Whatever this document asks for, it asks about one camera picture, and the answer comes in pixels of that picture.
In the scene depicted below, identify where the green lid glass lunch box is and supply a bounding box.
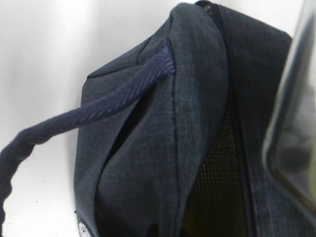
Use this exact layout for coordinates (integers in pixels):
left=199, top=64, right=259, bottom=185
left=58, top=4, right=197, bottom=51
left=262, top=0, right=316, bottom=212

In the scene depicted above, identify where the navy blue fabric lunch bag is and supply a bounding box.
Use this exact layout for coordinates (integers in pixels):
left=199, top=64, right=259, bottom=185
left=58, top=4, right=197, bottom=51
left=0, top=0, right=316, bottom=237

